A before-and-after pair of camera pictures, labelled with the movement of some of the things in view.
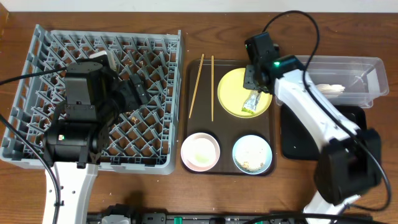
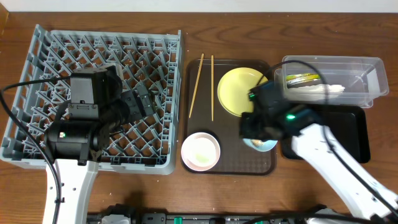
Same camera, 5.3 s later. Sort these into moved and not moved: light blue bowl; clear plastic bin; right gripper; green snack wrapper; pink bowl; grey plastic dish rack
Moved: right gripper; light blue bowl; green snack wrapper
Not moved: pink bowl; clear plastic bin; grey plastic dish rack
